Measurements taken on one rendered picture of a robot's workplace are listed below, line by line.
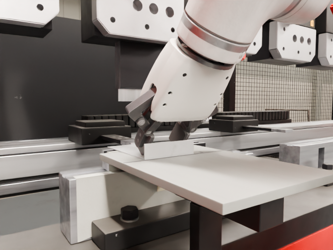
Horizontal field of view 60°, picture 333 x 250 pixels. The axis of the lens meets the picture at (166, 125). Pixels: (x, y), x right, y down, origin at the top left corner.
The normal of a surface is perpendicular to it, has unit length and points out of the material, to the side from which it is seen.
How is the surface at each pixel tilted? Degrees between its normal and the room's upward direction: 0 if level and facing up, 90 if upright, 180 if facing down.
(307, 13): 155
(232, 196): 0
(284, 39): 90
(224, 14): 119
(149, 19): 90
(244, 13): 127
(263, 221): 90
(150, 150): 90
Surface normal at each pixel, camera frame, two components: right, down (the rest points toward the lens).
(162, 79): -0.72, 0.08
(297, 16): 0.12, 0.97
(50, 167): 0.55, 0.07
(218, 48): -0.03, 0.62
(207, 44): -0.32, 0.50
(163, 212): 0.00, -1.00
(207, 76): 0.40, 0.69
